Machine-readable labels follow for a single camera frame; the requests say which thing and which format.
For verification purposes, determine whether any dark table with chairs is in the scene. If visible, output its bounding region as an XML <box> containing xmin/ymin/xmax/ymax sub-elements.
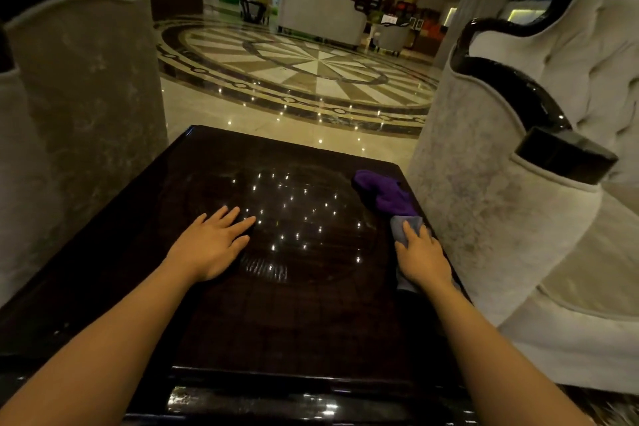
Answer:
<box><xmin>239</xmin><ymin>0</ymin><xmax>271</xmax><ymax>25</ymax></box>

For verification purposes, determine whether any white round column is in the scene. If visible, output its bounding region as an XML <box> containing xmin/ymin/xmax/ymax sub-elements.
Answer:
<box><xmin>433</xmin><ymin>0</ymin><xmax>535</xmax><ymax>69</ymax></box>

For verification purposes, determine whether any person's left hand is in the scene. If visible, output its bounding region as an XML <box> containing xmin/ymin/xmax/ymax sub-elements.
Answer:
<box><xmin>165</xmin><ymin>206</ymin><xmax>257</xmax><ymax>285</ymax></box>

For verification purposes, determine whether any person's right forearm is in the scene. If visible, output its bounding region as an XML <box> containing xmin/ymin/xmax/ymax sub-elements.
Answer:
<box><xmin>418</xmin><ymin>282</ymin><xmax>596</xmax><ymax>426</ymax></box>

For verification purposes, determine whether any long grey sofa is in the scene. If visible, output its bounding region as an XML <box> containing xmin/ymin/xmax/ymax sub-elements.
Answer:
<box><xmin>277</xmin><ymin>0</ymin><xmax>368</xmax><ymax>50</ymax></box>

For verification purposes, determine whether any purple cleaning cloth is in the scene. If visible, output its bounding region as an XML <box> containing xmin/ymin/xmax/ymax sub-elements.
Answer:
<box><xmin>351</xmin><ymin>169</ymin><xmax>420</xmax><ymax>220</ymax></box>

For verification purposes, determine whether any dark glossy wooden table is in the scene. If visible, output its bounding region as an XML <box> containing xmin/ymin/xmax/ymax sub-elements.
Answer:
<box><xmin>0</xmin><ymin>124</ymin><xmax>480</xmax><ymax>426</ymax></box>

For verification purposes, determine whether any person's right hand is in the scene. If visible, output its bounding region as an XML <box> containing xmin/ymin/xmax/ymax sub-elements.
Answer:
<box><xmin>394</xmin><ymin>220</ymin><xmax>453</xmax><ymax>295</ymax></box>

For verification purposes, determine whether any small grey armchair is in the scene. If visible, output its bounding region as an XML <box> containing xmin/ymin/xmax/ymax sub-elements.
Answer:
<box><xmin>371</xmin><ymin>20</ymin><xmax>426</xmax><ymax>57</ymax></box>

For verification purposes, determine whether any grey cleaning cloth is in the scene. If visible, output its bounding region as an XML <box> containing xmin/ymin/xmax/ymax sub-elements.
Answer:
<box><xmin>390</xmin><ymin>215</ymin><xmax>426</xmax><ymax>293</ymax></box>

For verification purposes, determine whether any person's left forearm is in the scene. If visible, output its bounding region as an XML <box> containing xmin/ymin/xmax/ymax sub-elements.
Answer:
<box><xmin>0</xmin><ymin>257</ymin><xmax>200</xmax><ymax>426</ymax></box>

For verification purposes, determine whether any tufted grey velvet armchair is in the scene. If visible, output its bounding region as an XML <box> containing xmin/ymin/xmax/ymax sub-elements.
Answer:
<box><xmin>406</xmin><ymin>0</ymin><xmax>639</xmax><ymax>396</ymax></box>

